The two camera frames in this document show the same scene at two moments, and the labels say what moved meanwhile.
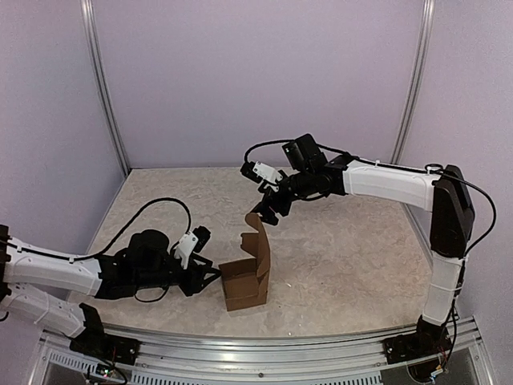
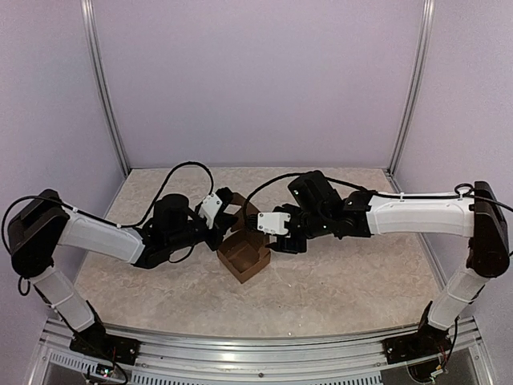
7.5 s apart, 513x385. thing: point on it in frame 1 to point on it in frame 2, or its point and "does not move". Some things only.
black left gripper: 193,284 to 225,221
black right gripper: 264,205 to 285,245
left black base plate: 93,341 does not move
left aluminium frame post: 90,28 does not move
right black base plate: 423,343 does not move
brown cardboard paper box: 245,281 to 245,247
